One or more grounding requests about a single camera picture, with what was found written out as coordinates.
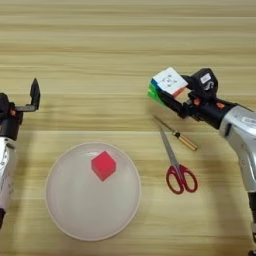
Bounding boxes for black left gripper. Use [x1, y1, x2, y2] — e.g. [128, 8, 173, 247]
[0, 78, 42, 141]

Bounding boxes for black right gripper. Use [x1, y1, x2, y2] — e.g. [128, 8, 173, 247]
[156, 74, 239, 131]

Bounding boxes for multicolour puzzle cube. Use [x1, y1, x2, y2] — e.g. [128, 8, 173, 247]
[147, 66, 190, 107]

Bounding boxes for screwdriver with amber handle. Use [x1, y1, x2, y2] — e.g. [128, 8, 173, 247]
[152, 114, 199, 152]

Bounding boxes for red handled scissors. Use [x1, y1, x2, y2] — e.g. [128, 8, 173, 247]
[158, 125, 199, 196]

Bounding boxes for red cube block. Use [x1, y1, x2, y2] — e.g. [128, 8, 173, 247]
[90, 150, 118, 182]

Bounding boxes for white round plate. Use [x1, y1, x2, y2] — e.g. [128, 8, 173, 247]
[44, 141, 142, 242]

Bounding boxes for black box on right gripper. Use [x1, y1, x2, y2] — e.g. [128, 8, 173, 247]
[191, 67, 220, 96]

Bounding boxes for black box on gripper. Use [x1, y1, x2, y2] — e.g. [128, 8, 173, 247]
[191, 67, 220, 96]
[0, 92, 10, 115]

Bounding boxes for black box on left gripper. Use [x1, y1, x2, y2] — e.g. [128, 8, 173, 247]
[0, 92, 10, 115]

